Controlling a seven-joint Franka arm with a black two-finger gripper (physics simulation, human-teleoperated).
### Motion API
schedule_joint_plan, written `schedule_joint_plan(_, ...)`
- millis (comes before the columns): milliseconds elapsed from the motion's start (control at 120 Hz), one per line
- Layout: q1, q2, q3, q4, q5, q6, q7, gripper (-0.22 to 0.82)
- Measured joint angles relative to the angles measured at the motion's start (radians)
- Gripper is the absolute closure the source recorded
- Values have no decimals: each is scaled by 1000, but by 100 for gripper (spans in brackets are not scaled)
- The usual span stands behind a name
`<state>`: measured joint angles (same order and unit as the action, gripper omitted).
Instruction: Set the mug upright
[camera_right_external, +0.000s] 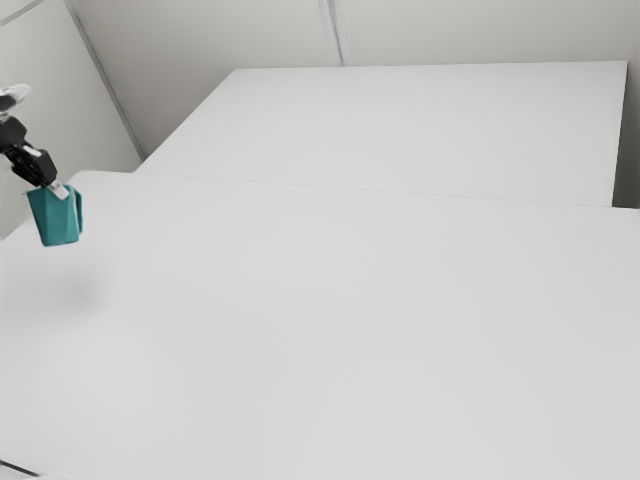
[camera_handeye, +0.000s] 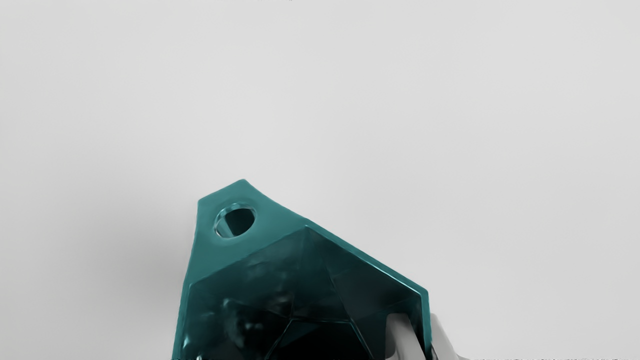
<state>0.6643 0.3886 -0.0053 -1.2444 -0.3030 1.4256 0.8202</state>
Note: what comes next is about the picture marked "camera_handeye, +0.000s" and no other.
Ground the teal faceted mug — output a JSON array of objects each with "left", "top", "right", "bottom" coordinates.
[{"left": 171, "top": 178, "right": 433, "bottom": 360}]

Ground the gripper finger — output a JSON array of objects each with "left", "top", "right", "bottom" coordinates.
[{"left": 385, "top": 312, "right": 468, "bottom": 360}]

